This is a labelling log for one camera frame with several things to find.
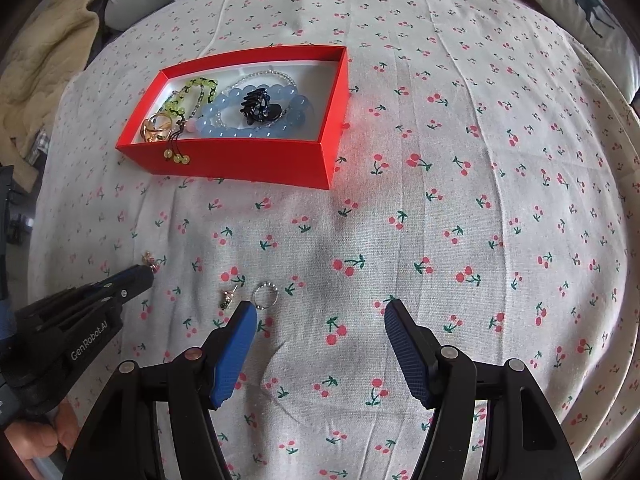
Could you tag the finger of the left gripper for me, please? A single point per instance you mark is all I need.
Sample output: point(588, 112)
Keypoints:
point(126, 285)

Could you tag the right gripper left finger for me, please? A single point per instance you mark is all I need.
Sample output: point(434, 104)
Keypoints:
point(120, 439)

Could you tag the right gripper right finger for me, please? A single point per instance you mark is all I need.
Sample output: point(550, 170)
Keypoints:
point(523, 438)

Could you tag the black hair claw clip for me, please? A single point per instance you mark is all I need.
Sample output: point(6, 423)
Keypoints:
point(258, 109)

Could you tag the red open jewelry box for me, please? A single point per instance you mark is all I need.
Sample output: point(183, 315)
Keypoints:
point(188, 121)

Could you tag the person's left hand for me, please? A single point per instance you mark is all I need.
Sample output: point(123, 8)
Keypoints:
point(32, 440)

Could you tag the small gold star earring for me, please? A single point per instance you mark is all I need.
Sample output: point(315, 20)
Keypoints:
point(228, 297)

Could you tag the beige quilted blanket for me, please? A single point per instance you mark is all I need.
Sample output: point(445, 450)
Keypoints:
point(49, 51)

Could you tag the cherry print bed sheet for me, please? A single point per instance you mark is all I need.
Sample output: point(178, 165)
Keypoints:
point(487, 177)

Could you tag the white deer print pillow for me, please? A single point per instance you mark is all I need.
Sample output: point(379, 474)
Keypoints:
point(594, 25)

